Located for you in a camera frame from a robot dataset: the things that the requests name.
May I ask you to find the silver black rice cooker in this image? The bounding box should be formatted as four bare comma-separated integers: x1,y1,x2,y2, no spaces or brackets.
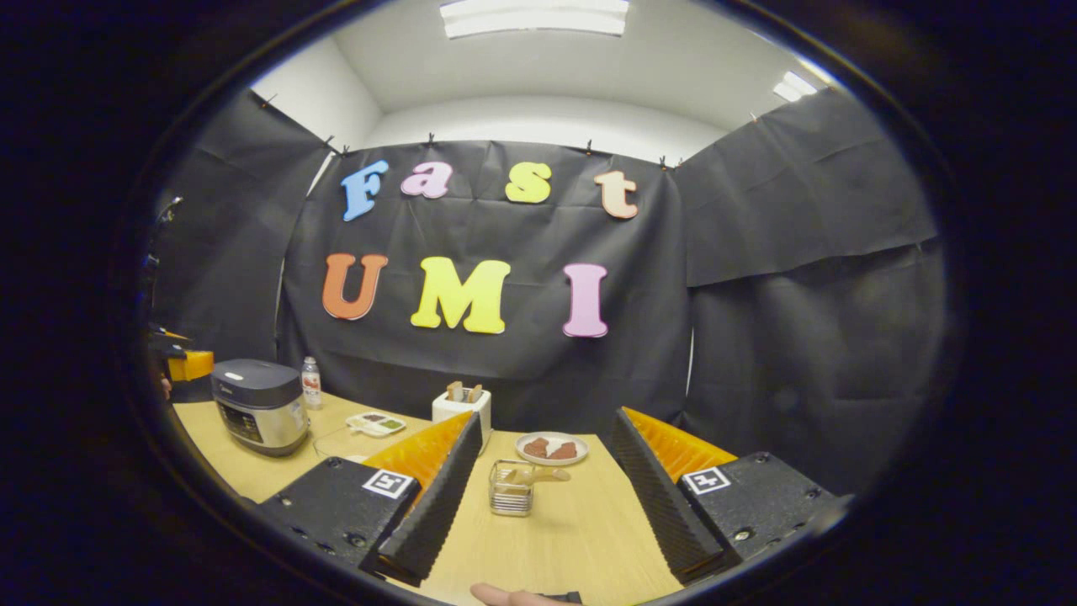
210,359,310,457

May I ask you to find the metal wire chopstick holder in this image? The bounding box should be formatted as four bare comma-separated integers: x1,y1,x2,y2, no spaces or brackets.
489,460,536,517

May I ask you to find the white divided condiment dish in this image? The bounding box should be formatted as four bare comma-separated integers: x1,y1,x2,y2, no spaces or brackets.
346,412,407,439

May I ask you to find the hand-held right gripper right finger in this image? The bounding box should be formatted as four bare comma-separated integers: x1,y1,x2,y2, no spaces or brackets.
607,406,851,586

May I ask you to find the black backdrop cloth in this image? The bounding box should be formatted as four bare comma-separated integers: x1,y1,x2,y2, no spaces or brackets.
147,88,947,497

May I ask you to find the large ceiling light panel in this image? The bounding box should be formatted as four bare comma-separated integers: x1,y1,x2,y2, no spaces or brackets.
439,0,630,39

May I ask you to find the white round plate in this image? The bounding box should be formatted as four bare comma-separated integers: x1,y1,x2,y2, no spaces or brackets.
515,432,590,467

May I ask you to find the wooden spoon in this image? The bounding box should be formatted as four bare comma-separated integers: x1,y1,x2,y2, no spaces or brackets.
501,465,571,489

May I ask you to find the white toaster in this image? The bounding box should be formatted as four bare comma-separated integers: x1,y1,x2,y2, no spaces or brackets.
432,389,493,447

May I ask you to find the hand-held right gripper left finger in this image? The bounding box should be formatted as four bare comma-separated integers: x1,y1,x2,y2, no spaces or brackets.
257,410,485,587

